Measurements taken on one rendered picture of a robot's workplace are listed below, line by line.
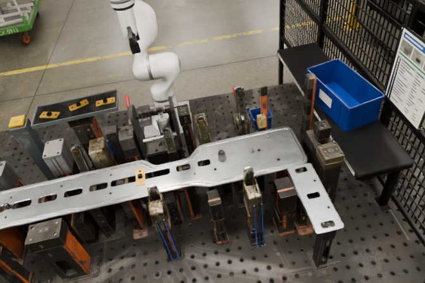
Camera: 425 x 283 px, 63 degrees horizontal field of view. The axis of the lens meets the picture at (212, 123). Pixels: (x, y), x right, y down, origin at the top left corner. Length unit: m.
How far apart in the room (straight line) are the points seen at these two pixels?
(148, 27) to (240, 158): 0.72
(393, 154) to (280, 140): 0.43
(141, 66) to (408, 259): 1.37
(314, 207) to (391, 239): 0.45
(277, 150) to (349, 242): 0.48
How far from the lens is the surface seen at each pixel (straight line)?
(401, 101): 1.45
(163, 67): 1.66
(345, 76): 1.68
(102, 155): 1.53
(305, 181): 1.36
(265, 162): 1.41
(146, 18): 1.65
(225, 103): 2.14
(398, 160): 1.46
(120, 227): 1.71
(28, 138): 1.75
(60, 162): 1.57
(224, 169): 1.40
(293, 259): 1.53
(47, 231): 1.43
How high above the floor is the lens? 2.09
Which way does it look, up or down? 43 degrees down
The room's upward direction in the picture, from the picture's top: 9 degrees counter-clockwise
